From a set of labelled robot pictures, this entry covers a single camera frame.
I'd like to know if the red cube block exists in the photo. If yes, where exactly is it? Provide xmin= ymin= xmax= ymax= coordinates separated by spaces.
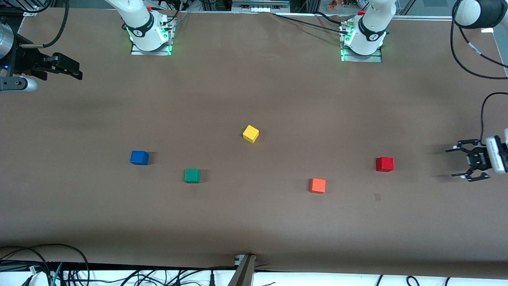
xmin=376 ymin=157 xmax=395 ymax=173

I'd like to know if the blue cube block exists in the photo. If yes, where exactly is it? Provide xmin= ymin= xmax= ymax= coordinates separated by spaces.
xmin=130 ymin=150 xmax=150 ymax=166

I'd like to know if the yellow cube block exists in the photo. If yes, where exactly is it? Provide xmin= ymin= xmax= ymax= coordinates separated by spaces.
xmin=242 ymin=125 xmax=260 ymax=144

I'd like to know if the grey socket strip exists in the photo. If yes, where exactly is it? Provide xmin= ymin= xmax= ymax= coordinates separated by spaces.
xmin=232 ymin=0 xmax=290 ymax=12

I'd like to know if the table cover sheet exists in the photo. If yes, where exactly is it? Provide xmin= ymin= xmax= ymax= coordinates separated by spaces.
xmin=0 ymin=8 xmax=508 ymax=278

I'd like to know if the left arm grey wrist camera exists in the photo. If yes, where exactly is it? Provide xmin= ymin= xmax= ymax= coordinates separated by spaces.
xmin=484 ymin=136 xmax=508 ymax=175

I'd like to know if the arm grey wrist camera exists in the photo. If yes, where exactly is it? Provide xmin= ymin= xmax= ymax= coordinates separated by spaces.
xmin=484 ymin=136 xmax=508 ymax=175
xmin=0 ymin=76 xmax=39 ymax=93

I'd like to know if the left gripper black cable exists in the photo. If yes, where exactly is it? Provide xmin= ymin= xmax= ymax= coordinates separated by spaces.
xmin=450 ymin=0 xmax=508 ymax=145

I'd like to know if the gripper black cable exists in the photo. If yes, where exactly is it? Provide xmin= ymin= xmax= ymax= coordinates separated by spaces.
xmin=450 ymin=0 xmax=508 ymax=145
xmin=19 ymin=0 xmax=70 ymax=48

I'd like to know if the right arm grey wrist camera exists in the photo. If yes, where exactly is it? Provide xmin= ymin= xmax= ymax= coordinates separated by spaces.
xmin=0 ymin=76 xmax=39 ymax=93

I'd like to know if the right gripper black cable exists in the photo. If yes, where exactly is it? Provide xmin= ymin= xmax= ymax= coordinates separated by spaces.
xmin=19 ymin=0 xmax=70 ymax=48

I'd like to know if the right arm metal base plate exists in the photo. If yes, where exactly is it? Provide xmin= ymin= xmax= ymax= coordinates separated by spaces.
xmin=130 ymin=18 xmax=175 ymax=56

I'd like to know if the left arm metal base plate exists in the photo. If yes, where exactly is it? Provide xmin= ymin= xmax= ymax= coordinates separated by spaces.
xmin=340 ymin=22 xmax=383 ymax=63

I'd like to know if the black cable loop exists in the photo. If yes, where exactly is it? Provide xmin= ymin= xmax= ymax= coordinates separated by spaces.
xmin=0 ymin=246 xmax=51 ymax=280
xmin=0 ymin=243 xmax=91 ymax=286

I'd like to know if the thick black table cable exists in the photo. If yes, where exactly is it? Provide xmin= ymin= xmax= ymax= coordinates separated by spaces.
xmin=316 ymin=11 xmax=350 ymax=25

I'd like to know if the teal cable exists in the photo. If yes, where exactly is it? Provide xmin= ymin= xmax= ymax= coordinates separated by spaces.
xmin=51 ymin=262 xmax=64 ymax=286

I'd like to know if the thin black table cable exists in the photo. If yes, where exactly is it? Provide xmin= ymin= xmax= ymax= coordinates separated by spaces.
xmin=271 ymin=13 xmax=350 ymax=35

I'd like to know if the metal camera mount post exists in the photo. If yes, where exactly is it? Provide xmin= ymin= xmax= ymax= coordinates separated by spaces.
xmin=228 ymin=253 xmax=257 ymax=286

